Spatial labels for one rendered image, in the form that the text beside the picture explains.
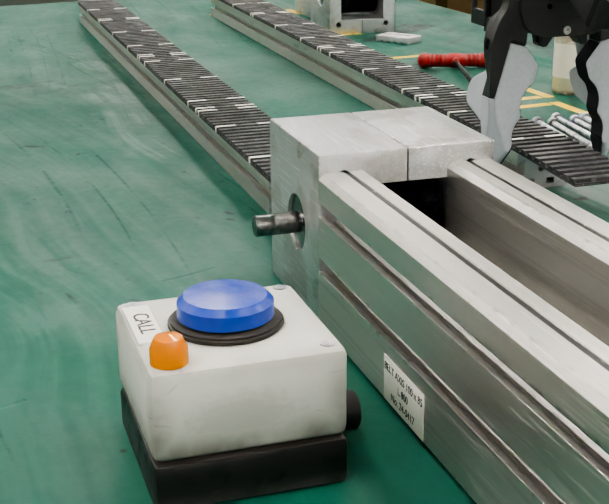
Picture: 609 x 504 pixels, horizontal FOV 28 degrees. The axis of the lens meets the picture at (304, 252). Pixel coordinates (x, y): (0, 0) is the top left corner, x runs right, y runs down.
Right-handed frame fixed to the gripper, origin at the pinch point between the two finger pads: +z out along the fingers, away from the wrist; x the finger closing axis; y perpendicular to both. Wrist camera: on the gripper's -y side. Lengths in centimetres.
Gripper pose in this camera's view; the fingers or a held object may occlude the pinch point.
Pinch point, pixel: (552, 154)
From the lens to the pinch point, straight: 89.0
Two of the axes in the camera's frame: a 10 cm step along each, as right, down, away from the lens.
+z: 0.0, 9.4, 3.3
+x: -9.5, 1.0, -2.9
